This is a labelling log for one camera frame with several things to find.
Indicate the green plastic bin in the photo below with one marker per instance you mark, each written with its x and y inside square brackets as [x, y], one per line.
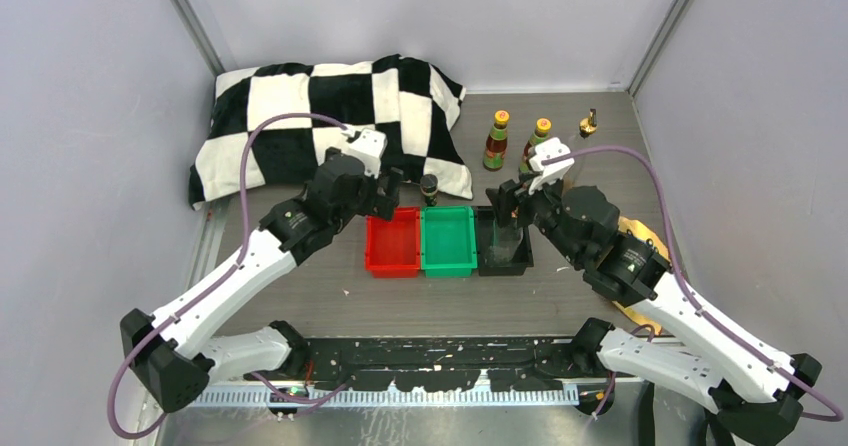
[448, 242]

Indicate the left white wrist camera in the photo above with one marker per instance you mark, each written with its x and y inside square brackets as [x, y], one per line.
[367, 146]

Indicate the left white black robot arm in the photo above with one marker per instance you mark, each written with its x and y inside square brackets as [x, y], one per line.
[175, 351]

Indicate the yellow cap chili sauce bottle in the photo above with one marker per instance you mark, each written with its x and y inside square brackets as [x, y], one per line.
[540, 134]

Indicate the red plastic bin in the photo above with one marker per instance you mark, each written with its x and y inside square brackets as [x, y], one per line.
[392, 249]

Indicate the black plastic bin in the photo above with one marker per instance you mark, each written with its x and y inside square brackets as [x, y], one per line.
[484, 220]

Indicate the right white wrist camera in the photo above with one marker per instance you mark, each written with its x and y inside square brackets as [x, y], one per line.
[548, 163]

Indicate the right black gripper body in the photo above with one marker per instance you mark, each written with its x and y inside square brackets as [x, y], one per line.
[533, 207]

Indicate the clear glass oil bottle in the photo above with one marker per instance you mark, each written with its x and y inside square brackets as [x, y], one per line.
[503, 245]

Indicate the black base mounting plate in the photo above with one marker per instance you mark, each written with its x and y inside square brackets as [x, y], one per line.
[440, 364]

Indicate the yellow cloth rag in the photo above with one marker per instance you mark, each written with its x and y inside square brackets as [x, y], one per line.
[643, 233]

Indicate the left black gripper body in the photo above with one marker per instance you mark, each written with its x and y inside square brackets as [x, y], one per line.
[376, 203]

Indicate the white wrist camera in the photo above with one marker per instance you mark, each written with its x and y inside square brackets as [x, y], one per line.
[367, 146]
[548, 163]

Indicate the black white checkered cloth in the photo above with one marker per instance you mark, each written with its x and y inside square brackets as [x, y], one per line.
[281, 118]

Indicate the green label spice jar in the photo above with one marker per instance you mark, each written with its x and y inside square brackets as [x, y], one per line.
[429, 189]

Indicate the brown sauce glass bottle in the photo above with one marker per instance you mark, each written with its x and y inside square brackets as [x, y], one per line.
[582, 140]

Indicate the aluminium slotted rail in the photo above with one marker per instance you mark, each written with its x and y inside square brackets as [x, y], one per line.
[247, 396]

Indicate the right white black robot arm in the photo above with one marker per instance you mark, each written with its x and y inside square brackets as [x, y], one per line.
[752, 388]

